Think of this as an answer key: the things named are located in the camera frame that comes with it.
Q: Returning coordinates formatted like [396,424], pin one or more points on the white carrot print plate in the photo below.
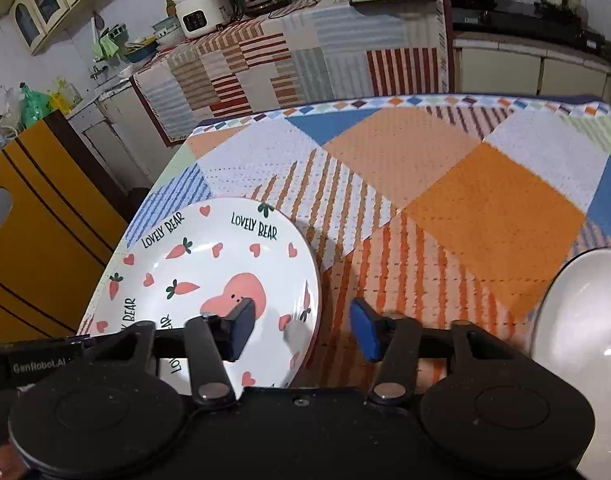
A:
[210,270]

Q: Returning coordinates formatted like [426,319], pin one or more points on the cream base cabinet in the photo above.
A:
[510,72]

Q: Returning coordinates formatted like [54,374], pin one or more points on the stacked pale bowls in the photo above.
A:
[168,32]

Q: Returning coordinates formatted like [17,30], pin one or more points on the green cloth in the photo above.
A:
[107,45]

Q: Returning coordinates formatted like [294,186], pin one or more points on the metal faucet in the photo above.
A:
[99,71]

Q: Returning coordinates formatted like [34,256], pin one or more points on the white rice cooker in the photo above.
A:
[200,12]

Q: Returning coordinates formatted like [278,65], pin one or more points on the striped patchwork counter cloth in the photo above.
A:
[310,60]

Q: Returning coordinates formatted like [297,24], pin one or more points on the white bowl with dark rim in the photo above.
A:
[585,310]

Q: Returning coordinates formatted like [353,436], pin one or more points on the green plastic bag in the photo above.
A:
[32,107]

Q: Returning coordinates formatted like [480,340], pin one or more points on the patchwork checked tablecloth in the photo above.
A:
[435,185]

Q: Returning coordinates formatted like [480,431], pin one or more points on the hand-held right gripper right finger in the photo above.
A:
[363,330]

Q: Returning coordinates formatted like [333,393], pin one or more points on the yellow wooden chair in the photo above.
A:
[45,240]

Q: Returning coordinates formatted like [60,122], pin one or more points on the person's left hand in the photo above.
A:
[0,467]

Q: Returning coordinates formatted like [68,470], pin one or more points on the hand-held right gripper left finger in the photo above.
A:
[243,327]

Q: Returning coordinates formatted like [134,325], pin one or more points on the blue basin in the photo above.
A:
[141,51]

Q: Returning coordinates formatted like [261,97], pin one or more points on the black gas stove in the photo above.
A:
[525,22]

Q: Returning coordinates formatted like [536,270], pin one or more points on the cream wall cabinets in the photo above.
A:
[40,5]

